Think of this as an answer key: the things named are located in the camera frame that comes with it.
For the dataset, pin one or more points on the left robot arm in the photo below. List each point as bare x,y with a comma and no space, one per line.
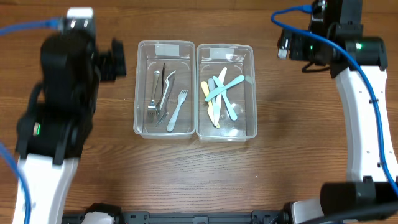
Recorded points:
59,118

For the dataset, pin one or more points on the clear right plastic container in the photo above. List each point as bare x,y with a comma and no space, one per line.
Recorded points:
239,60

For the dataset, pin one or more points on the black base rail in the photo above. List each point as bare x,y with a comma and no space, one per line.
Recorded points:
192,217

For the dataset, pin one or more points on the white plastic knife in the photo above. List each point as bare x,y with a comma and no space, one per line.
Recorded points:
219,97

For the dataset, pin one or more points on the small metal fork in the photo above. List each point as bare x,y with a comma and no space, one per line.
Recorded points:
162,117

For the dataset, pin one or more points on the yellow plastic knife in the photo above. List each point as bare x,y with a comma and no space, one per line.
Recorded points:
205,89

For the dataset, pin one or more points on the clear plastic container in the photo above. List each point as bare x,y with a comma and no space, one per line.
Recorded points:
239,60
179,56

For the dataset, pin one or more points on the pale grey-blue plastic knife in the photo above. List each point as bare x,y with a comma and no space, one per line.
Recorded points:
211,85

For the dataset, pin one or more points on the black handled metal fork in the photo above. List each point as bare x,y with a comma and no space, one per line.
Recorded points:
162,90

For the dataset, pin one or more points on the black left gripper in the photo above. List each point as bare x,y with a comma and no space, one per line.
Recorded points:
112,62

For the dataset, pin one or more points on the large metal fork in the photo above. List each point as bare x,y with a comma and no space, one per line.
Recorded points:
151,109

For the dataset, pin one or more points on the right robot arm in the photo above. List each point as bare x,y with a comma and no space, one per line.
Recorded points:
358,66

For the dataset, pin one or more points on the white rounded plastic fork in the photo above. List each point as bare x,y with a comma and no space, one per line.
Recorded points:
180,100

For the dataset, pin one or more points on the light blue plastic knife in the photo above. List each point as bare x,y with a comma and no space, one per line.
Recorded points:
231,111

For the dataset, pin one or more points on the clear left plastic container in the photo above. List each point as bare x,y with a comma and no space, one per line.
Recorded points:
179,56

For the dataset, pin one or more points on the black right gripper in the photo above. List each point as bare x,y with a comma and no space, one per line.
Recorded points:
296,50

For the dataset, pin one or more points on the mint green plastic knife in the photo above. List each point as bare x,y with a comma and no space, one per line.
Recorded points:
221,89

